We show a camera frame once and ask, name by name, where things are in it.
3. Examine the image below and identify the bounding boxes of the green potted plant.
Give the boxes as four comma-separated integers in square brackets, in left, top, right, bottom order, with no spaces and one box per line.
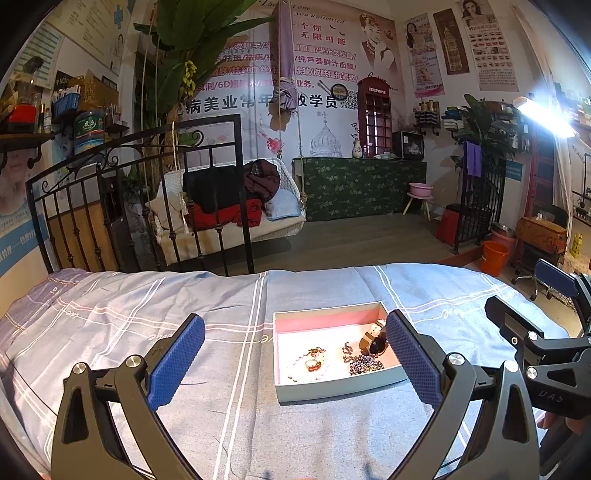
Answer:
[450,95,520,160]

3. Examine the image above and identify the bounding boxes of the white pearl bracelet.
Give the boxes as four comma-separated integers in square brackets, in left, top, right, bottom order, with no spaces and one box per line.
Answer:
[285,349,329,384]

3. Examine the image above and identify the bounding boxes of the black iron bed frame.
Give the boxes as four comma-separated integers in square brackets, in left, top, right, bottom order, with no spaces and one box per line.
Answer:
[25,114,254,278]

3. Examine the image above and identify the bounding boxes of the red phone booth cabinet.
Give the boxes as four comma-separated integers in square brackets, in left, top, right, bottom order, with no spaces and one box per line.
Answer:
[357,76,393,155]

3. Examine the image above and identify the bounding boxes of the orange bucket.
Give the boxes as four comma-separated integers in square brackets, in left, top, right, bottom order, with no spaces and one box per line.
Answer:
[479,240,510,277]

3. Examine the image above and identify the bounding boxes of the pale green box pink interior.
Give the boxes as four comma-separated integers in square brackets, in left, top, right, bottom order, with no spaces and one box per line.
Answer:
[272,301,411,404]

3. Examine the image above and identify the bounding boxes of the light blue cushion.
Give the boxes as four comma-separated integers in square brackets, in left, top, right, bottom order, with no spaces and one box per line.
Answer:
[265,189,301,217]

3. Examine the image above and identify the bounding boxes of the black swivel stool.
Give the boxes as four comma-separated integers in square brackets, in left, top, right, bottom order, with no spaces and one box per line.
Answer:
[512,251,555,301]

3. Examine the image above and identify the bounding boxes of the green round tin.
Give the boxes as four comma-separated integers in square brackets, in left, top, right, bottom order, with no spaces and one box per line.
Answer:
[74,111,107,155]

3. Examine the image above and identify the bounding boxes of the red clothing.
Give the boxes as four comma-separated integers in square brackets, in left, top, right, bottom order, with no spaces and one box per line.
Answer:
[187,199,264,228]

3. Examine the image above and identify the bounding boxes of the black iron rack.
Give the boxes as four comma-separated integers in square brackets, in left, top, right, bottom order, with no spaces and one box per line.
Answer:
[452,157,506,254]

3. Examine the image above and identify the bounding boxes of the pink portrait wall poster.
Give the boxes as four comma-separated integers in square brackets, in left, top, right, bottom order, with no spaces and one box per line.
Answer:
[404,13,445,97]

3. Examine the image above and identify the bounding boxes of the wooden wall shelf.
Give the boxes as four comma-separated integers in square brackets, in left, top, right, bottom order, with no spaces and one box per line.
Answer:
[0,122,130,169]

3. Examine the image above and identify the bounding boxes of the red box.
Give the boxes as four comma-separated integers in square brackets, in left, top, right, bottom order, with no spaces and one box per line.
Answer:
[436,205,462,245]

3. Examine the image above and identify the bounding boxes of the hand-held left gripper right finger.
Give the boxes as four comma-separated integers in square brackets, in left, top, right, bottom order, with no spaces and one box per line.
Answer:
[385,309,542,480]

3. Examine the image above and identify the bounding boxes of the tan strap wristwatch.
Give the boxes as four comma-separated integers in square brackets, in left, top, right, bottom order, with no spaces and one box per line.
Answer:
[360,320,391,355]

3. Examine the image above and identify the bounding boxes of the black clothing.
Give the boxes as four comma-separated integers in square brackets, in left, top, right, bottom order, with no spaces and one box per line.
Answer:
[185,166,252,213]

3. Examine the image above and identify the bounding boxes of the white wall poster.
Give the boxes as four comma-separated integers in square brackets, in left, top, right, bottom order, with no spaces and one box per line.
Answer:
[48,0,137,77]

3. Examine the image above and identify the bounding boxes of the dark maroon jacket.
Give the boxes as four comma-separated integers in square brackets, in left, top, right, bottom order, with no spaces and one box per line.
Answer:
[245,160,281,201]

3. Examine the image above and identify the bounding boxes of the blue face wall poster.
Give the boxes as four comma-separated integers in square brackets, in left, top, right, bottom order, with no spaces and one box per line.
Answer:
[0,138,51,278]

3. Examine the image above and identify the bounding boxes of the green floral cloth counter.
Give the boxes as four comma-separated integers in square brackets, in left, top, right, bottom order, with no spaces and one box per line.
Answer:
[293,157,428,221]

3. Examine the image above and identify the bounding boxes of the blue plastic basket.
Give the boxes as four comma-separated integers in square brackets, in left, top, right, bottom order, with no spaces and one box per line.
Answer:
[52,90,81,123]

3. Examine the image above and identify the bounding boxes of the dark beaded necklace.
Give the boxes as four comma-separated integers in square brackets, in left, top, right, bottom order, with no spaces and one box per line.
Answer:
[348,354,385,376]

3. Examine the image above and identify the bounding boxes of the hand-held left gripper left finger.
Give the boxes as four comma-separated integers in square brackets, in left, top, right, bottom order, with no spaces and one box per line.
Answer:
[51,313,206,480]

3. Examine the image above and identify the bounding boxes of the purple cloth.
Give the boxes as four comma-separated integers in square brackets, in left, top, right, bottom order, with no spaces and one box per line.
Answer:
[463,141,483,178]

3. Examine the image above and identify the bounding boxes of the person's right hand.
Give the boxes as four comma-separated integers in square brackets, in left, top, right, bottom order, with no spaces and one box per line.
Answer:
[544,412,591,435]

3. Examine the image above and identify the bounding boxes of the small black appliance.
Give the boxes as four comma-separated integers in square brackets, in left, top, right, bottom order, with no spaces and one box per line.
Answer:
[392,130,426,161]

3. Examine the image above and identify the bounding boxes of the large printed wall banner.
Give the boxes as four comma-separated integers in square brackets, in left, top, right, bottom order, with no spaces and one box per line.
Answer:
[180,0,407,160]

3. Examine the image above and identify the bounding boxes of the blue plaid bedspread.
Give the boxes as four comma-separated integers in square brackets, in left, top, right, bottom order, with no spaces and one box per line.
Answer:
[0,263,571,480]

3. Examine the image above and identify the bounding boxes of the tall banana plant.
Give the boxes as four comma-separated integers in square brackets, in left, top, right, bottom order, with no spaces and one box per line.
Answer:
[134,0,273,116]

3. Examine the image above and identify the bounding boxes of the folded purple umbrella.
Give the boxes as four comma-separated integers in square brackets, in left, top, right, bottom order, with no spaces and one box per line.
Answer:
[272,0,301,112]

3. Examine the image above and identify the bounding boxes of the cardboard box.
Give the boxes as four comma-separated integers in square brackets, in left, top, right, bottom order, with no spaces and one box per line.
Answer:
[81,74,118,112]

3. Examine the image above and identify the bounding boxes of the bright white lamp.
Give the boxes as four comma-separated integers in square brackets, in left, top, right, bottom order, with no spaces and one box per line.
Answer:
[515,95,578,138]

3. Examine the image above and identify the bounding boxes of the eyebrow chart wall poster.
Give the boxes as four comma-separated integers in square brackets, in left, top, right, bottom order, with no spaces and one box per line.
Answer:
[459,0,518,90]

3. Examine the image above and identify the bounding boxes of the white wicker swing chair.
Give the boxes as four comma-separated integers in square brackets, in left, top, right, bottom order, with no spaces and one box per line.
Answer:
[145,157,308,266]

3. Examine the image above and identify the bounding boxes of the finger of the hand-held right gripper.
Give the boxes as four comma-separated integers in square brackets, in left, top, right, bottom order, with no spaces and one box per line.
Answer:
[485,295,591,385]
[534,259,591,324]

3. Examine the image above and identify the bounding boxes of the brown tower wall poster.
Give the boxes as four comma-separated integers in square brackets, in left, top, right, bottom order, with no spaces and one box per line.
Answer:
[433,8,471,75]

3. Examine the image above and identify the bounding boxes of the black bottle wall shelf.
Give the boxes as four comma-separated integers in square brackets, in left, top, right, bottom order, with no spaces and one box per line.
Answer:
[413,99,439,137]

